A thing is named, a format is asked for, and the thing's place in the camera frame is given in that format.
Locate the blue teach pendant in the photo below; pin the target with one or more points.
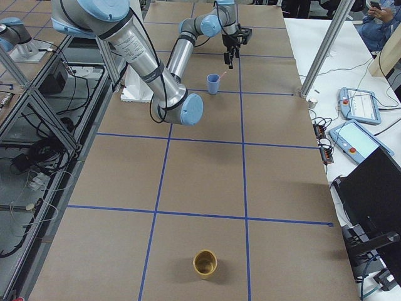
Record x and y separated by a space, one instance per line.
356 141
359 105

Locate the blue plastic cup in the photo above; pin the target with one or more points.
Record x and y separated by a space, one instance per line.
213 83

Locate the far blue teach pendant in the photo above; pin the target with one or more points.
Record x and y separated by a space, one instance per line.
359 105

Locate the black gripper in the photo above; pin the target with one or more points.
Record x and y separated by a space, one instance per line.
229 42

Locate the white camera mast pedestal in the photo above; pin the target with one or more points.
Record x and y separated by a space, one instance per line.
134 89

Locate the person in blue shirt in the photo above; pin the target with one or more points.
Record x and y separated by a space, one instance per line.
381 21

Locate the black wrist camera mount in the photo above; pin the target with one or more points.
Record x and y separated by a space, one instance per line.
244 35

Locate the aluminium frame post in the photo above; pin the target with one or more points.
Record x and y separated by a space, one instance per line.
334 28

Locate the near blue teach pendant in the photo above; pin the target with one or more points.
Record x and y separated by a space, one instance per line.
356 141

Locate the black monitor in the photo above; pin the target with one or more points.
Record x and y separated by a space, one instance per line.
370 195

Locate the small metal cylinder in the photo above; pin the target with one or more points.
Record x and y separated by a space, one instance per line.
312 102

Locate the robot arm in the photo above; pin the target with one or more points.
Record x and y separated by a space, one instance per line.
18 42
117 23

